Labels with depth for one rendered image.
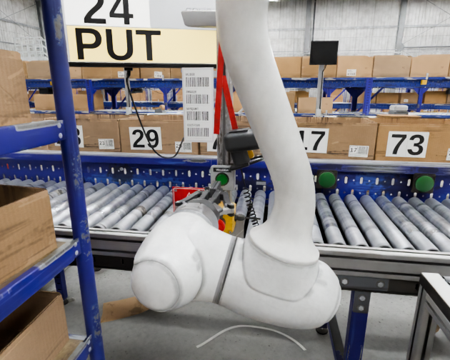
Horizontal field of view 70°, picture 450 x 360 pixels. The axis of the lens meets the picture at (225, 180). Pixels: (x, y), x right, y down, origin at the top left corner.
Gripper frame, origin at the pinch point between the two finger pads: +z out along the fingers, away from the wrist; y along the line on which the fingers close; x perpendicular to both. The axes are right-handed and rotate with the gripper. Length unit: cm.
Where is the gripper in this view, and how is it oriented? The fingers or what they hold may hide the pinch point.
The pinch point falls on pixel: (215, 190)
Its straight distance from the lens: 79.8
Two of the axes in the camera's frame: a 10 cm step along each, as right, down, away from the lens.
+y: -9.9, -0.4, 1.5
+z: 1.5, -2.7, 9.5
